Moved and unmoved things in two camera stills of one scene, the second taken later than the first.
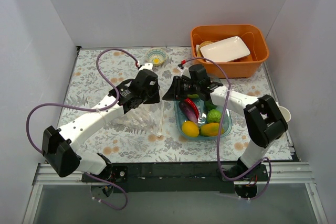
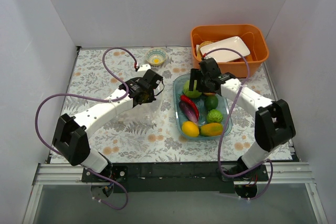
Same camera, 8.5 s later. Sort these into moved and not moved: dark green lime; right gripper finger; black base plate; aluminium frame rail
Moved: right gripper finger
Not moved: aluminium frame rail; black base plate; dark green lime
